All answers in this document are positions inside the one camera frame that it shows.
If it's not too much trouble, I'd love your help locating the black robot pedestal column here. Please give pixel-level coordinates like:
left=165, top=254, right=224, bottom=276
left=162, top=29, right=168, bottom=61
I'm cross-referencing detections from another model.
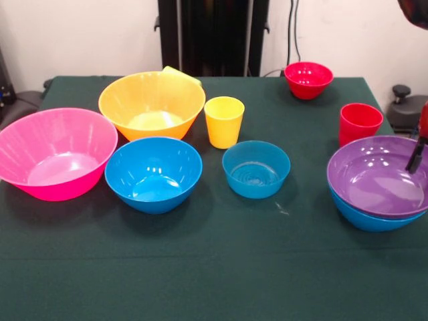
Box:
left=153, top=0, right=270, bottom=78

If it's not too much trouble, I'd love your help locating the dark green tablecloth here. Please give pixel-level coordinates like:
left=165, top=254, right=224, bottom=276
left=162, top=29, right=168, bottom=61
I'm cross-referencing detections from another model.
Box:
left=0, top=75, right=428, bottom=321

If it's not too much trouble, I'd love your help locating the purple plastic bowl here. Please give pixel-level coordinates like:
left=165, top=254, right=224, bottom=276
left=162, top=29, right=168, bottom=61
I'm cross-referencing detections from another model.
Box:
left=326, top=134, right=428, bottom=221

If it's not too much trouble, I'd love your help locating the blue plastic bowl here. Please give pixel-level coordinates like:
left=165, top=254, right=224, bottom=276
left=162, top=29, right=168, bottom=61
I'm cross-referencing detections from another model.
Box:
left=104, top=136, right=203, bottom=215
left=329, top=187, right=428, bottom=233

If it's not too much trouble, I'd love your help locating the large orange plastic bowl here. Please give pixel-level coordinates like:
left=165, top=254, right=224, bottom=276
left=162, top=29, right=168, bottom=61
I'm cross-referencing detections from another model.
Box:
left=98, top=71, right=207, bottom=142

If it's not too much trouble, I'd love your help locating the black computer tower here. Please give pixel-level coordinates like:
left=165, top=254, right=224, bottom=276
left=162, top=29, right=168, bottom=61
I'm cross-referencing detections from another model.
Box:
left=0, top=46, right=17, bottom=108

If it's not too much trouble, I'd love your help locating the small red plastic bowl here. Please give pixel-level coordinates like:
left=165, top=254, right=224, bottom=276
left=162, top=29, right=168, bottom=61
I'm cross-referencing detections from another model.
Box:
left=284, top=61, right=334, bottom=100

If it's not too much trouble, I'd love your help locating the large pink plastic bowl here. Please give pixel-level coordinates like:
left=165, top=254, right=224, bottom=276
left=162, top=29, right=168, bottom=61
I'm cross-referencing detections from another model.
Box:
left=0, top=107, right=119, bottom=202

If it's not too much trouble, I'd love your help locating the small teal blue bowl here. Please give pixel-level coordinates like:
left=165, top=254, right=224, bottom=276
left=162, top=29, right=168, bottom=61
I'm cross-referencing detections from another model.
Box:
left=221, top=140, right=292, bottom=200

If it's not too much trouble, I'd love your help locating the green plastic cup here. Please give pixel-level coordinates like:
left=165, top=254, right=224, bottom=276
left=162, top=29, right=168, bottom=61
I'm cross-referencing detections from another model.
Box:
left=162, top=65, right=203, bottom=87

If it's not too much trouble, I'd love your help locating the red plastic cup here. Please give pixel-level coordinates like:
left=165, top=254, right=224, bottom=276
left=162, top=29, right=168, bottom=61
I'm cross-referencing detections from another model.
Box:
left=338, top=102, right=385, bottom=148

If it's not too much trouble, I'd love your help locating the yellow plastic cup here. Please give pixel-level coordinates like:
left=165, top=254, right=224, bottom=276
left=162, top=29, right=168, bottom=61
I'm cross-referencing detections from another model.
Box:
left=203, top=96, right=245, bottom=150

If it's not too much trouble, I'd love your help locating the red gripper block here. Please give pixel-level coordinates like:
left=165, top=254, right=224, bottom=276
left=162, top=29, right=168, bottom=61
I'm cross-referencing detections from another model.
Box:
left=405, top=100, right=428, bottom=175

